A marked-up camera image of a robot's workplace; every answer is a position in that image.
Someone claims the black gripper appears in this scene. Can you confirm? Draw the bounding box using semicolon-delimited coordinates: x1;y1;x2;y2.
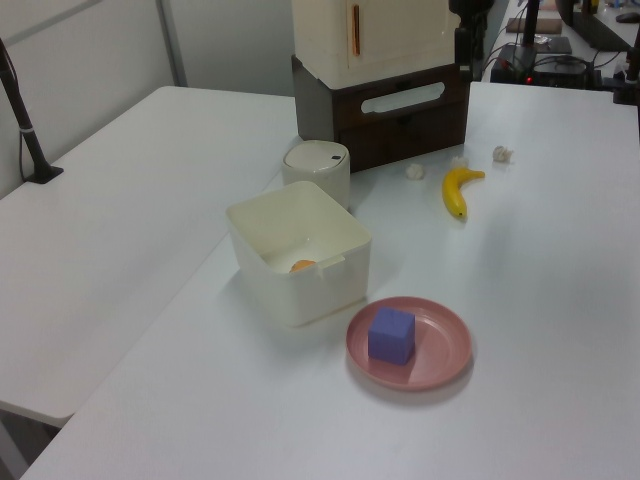
448;0;494;72

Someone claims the purple foam cube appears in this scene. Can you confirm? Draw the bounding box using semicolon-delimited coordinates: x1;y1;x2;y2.
367;306;417;366

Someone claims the pink round plate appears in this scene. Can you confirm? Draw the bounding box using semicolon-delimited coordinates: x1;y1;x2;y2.
345;296;474;393

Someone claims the black upright pole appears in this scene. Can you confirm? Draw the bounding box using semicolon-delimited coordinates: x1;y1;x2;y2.
519;0;542;49

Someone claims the black electronics box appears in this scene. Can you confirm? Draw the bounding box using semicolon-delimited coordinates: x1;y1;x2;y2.
489;34;604;90

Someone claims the dark brown drawer box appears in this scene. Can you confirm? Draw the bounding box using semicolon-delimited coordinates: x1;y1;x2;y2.
291;53;472;175

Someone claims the yellow banana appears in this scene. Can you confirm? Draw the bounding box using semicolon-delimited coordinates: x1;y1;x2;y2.
441;166;486;220

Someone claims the black clamp stand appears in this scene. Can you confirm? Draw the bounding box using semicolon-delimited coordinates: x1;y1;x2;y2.
612;34;640;106

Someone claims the small cream lidded bin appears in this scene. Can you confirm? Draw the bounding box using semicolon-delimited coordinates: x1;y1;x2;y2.
281;140;352;211

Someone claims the cream open storage box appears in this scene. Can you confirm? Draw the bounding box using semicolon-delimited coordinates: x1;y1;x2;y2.
224;180;373;330

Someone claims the cream cabinet with copper handle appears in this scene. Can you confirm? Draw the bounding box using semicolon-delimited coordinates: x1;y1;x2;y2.
291;0;459;85

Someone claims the black camera stand pole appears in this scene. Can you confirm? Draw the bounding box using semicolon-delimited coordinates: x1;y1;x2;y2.
0;37;65;186

